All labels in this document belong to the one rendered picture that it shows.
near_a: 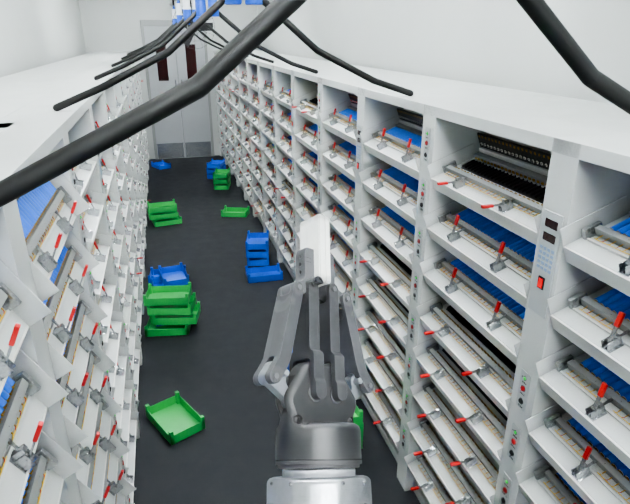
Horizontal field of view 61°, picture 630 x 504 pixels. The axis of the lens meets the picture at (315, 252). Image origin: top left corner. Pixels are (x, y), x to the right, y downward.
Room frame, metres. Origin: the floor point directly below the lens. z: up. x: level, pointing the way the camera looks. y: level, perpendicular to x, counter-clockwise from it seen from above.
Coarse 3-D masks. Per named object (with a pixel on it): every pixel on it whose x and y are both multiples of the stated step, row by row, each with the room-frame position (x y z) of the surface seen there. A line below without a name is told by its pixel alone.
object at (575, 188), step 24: (552, 168) 1.30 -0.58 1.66; (576, 168) 1.22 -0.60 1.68; (600, 168) 1.24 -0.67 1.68; (552, 192) 1.29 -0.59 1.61; (576, 192) 1.22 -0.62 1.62; (600, 192) 1.24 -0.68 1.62; (624, 192) 1.26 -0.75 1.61; (576, 216) 1.23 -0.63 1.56; (552, 288) 1.23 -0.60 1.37; (528, 312) 1.30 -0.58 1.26; (528, 336) 1.28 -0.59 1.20; (552, 336) 1.23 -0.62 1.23; (528, 360) 1.27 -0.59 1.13; (528, 408) 1.24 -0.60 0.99; (504, 456) 1.30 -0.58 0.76; (528, 456) 1.23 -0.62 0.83
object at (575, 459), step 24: (552, 408) 1.24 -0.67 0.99; (528, 432) 1.22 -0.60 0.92; (552, 432) 1.19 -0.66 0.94; (576, 432) 1.16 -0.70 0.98; (552, 456) 1.13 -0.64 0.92; (576, 456) 1.10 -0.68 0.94; (600, 456) 1.07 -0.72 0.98; (576, 480) 1.04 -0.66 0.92; (600, 480) 1.02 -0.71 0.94; (624, 480) 0.99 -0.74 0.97
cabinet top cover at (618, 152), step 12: (576, 144) 1.24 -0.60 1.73; (588, 144) 1.22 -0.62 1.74; (600, 144) 1.22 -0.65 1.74; (612, 144) 1.22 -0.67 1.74; (624, 144) 1.22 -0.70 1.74; (576, 156) 1.23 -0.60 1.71; (588, 156) 1.19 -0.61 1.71; (600, 156) 1.16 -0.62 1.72; (612, 156) 1.13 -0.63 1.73; (624, 156) 1.10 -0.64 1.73; (612, 168) 1.12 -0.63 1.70; (624, 168) 1.09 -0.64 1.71
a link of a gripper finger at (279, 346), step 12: (300, 288) 0.44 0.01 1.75; (276, 300) 0.45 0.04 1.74; (288, 300) 0.43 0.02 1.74; (300, 300) 0.44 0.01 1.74; (276, 312) 0.43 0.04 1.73; (288, 312) 0.42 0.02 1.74; (276, 324) 0.42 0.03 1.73; (288, 324) 0.41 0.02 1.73; (276, 336) 0.41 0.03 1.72; (288, 336) 0.41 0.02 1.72; (276, 348) 0.40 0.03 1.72; (288, 348) 0.40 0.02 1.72; (264, 360) 0.40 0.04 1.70; (276, 360) 0.39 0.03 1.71; (288, 360) 0.39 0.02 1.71; (276, 372) 0.38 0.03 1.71
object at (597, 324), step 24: (576, 288) 1.24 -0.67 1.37; (600, 288) 1.26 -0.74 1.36; (552, 312) 1.22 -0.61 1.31; (576, 312) 1.20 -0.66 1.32; (600, 312) 1.15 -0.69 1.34; (624, 312) 1.12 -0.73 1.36; (576, 336) 1.13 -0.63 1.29; (600, 336) 1.09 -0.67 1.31; (624, 336) 1.07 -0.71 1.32; (600, 360) 1.06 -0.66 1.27; (624, 360) 1.00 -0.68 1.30
